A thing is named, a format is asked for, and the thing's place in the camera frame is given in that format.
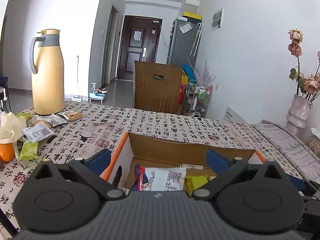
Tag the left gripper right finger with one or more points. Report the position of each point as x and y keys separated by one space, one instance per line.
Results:
x=227 y=171

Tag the white printed snack pack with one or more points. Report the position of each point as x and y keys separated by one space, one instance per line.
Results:
x=165 y=179

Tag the dark brown entrance door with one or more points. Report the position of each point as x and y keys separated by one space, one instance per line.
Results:
x=139 y=42

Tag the pink textured flower vase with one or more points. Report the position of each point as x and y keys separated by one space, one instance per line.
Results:
x=298 y=114

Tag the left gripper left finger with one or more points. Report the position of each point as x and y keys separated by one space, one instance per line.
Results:
x=88 y=171

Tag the yellow thermos jug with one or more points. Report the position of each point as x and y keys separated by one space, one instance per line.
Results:
x=47 y=72

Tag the calligraphy print tablecloth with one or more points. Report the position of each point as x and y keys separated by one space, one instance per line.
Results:
x=43 y=196

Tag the metal wire storage rack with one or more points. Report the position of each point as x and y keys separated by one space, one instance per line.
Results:
x=196 y=99

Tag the rear orange mandarin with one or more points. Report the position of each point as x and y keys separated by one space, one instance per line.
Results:
x=7 y=152

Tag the green snack pack on left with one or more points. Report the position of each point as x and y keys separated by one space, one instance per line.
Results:
x=29 y=151

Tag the red cardboard snack box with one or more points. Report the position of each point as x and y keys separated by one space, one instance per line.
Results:
x=147 y=151

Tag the grey refrigerator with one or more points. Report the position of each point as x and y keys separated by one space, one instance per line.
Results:
x=184 y=39

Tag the pink folded table runner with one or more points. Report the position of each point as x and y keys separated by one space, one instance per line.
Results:
x=291 y=153

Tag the wooden chair back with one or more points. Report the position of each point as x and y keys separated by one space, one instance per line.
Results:
x=156 y=87

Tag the red silver snack bag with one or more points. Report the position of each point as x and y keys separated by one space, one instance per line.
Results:
x=141 y=180

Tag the dried pink rose bouquet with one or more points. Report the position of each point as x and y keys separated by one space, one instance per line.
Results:
x=306 y=71

